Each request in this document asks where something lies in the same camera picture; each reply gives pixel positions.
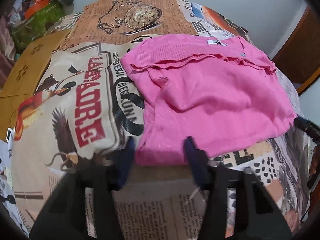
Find striped red beige curtain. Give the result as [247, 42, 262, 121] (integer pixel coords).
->
[0, 16, 16, 88]

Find brown wooden door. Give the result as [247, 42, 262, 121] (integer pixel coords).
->
[272, 7, 319, 95]

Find orange box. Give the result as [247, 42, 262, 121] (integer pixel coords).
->
[24, 0, 50, 20]

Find pink knit cardigan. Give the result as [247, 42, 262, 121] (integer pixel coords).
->
[120, 34, 297, 166]

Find green fabric storage box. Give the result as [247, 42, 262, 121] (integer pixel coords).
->
[10, 2, 65, 50]

